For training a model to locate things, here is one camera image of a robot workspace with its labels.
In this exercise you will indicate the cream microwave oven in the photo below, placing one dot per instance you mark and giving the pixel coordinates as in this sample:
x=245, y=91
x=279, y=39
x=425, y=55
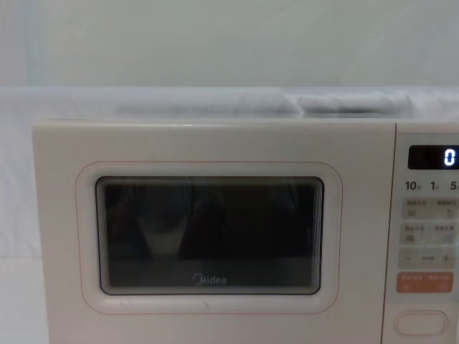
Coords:
x=215, y=229

